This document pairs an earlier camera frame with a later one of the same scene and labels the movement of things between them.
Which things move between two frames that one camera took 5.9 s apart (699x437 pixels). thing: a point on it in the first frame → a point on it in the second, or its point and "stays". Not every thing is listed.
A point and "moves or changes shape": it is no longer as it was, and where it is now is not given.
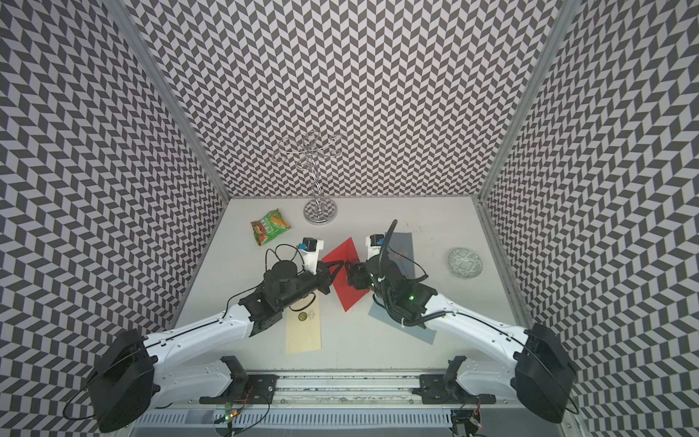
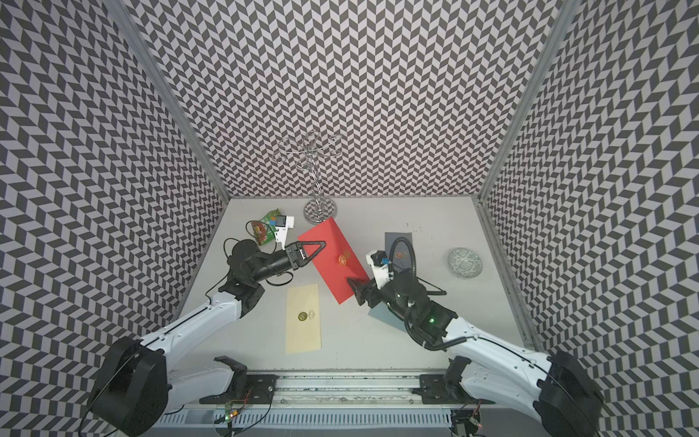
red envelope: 347,294 moves or changes shape
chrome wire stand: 308,150 stays
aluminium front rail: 355,391 stays
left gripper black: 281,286 → 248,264
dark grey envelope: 401,243 stays
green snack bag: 269,226 stays
